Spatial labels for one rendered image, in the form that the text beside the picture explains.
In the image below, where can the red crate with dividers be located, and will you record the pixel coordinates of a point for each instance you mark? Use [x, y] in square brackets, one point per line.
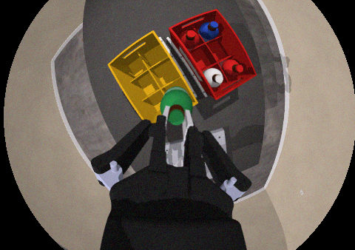
[224, 47]

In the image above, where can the white bottle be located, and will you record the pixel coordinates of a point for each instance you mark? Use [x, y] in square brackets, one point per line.
[213, 76]

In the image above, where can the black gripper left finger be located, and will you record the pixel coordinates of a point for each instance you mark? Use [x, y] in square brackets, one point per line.
[109, 165]

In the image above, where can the green bottle with pale green label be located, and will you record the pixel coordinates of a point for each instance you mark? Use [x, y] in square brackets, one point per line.
[178, 99]

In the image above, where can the blue bottle with light blue label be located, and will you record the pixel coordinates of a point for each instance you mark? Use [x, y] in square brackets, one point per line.
[209, 30]

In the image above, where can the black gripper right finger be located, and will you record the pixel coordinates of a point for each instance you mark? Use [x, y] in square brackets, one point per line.
[225, 174]

